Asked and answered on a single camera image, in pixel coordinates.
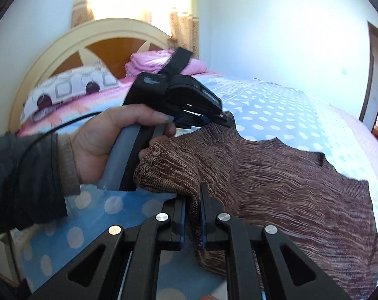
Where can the pink folded blanket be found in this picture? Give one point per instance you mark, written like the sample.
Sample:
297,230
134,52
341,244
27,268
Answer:
145,62

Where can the beige patterned curtain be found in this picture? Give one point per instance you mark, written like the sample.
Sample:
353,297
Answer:
182,31

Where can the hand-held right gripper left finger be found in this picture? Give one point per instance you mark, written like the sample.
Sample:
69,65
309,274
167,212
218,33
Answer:
182,225

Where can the white grey patterned pillow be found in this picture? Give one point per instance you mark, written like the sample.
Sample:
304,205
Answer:
67,90

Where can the person's left hand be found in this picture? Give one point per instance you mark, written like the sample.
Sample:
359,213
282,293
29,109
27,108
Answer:
95,143

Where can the brown wooden door frame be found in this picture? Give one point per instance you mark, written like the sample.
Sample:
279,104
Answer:
365,68

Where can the cream wooden headboard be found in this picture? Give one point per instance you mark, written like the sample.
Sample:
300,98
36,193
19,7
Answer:
113,47

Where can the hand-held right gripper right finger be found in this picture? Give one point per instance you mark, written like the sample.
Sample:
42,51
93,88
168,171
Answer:
203,225

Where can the blue dotted bedsheet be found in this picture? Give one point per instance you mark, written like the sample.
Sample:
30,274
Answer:
270,106

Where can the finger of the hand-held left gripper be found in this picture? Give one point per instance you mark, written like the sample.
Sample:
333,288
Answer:
214,119

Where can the brown knitted sweater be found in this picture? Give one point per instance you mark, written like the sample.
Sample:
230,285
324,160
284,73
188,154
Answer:
285,193

